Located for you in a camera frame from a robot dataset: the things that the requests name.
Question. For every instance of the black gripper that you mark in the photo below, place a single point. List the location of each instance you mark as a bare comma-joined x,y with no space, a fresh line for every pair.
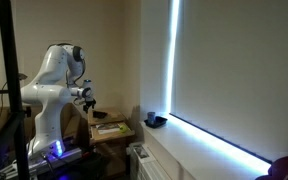
89,103

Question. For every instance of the black sock with grey trim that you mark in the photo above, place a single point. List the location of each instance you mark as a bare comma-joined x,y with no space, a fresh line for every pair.
100,114

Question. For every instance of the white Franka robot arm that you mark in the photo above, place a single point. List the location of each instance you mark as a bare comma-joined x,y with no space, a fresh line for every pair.
50,96

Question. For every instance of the aluminium robot base rails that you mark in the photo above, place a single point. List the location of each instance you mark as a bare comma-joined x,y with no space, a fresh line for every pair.
67,156

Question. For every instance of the light wooden drawer unit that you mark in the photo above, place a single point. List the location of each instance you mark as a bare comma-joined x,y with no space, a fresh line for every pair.
71,121

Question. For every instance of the light wooden drawer cabinet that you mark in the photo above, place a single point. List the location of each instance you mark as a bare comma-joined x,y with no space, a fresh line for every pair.
105,120

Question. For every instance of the open wooden drawer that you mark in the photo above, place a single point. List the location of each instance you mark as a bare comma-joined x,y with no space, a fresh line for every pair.
112,135

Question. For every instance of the colourful magazine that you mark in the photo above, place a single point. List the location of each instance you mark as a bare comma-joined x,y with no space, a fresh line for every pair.
107,128

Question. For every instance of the blue cup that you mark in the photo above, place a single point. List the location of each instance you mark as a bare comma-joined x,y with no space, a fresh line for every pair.
151,118

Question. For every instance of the dark blue plastic tray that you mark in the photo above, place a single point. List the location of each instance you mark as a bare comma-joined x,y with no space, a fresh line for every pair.
157,123

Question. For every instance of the black metal stand pole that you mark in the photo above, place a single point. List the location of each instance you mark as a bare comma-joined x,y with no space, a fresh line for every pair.
12,83

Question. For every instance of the white radiator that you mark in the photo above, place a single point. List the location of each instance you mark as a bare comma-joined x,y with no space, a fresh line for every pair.
147,165

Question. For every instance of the grey roller window blind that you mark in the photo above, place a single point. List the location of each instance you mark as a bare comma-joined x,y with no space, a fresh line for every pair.
237,73

